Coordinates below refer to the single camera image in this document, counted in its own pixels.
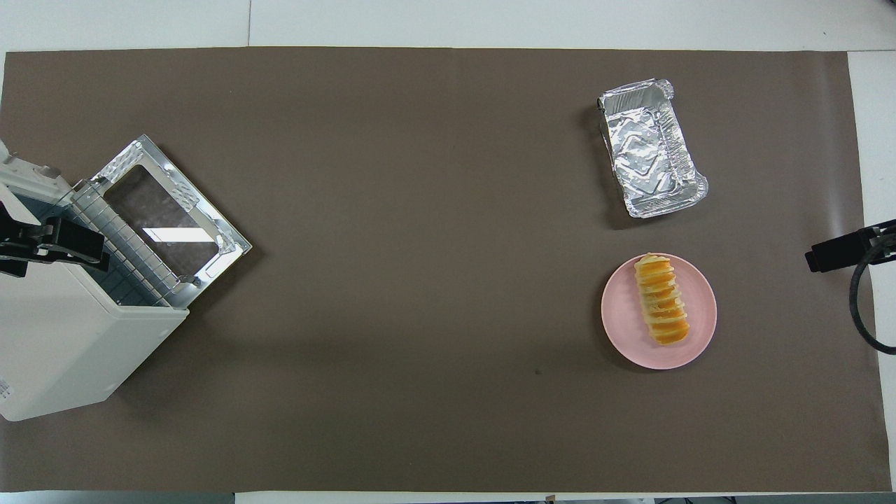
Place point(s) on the pink plate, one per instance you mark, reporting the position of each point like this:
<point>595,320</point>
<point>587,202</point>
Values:
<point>623,322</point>

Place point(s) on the sliced orange bread loaf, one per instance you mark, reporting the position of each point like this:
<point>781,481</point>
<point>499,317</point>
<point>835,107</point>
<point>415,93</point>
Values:
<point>661,301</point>

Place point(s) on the brown table mat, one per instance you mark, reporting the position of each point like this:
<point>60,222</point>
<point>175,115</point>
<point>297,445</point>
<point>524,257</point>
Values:
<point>420,280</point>

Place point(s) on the glass oven door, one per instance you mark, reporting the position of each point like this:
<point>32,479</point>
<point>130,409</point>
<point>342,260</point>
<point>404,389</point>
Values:
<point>168,217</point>

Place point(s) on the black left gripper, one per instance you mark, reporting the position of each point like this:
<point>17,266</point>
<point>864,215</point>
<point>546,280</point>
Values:
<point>14,241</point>

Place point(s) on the white toaster oven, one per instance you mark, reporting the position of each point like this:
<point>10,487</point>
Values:
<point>63,343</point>

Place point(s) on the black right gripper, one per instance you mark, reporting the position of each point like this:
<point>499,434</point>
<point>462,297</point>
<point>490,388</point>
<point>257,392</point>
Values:
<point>883,241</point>

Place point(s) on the aluminium foil tray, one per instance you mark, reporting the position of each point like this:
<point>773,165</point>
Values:
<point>651,150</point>

